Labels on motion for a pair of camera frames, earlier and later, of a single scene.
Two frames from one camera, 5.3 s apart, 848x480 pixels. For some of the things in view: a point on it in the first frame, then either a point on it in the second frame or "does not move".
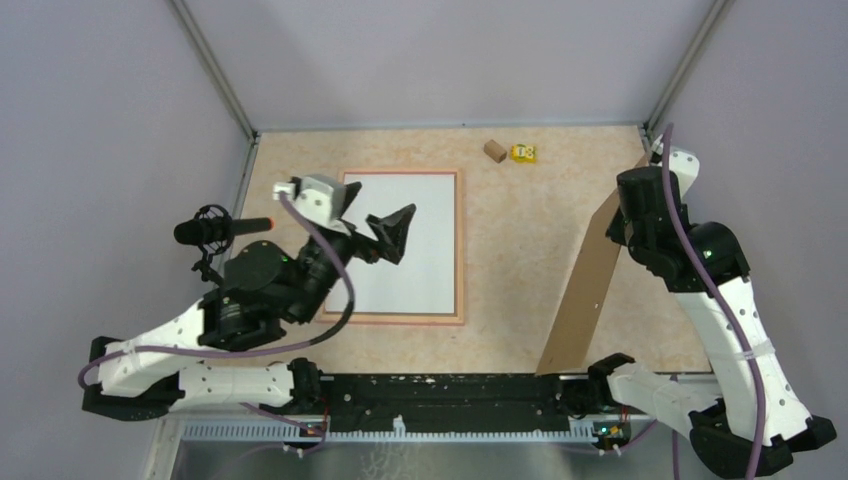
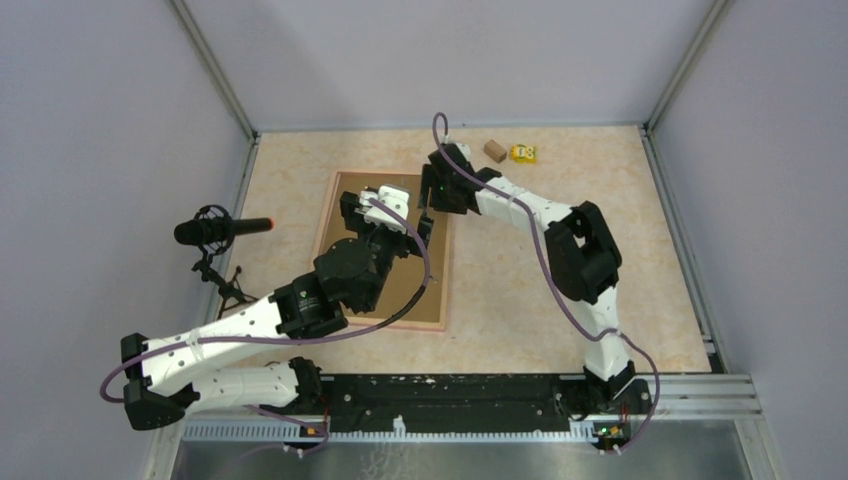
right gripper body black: [619, 231] to [439, 199]
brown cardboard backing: [570, 341] to [403, 276]
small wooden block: [495, 151] does not move
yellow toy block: [522, 153] does not move
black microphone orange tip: [213, 230] does not move
